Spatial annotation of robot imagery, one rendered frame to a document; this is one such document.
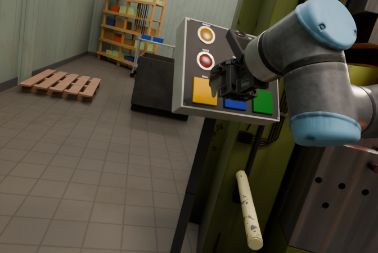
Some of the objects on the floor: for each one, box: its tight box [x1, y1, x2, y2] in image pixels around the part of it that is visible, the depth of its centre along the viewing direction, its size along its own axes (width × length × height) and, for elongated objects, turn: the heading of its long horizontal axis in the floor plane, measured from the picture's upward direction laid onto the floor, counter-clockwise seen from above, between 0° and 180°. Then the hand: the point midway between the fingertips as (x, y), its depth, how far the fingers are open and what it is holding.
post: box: [170, 118, 217, 253], centre depth 103 cm, size 4×4×108 cm
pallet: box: [19, 69, 101, 102], centre depth 429 cm, size 141×97×13 cm
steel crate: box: [131, 52, 190, 121], centre depth 438 cm, size 96×117×82 cm
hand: (214, 82), depth 71 cm, fingers closed
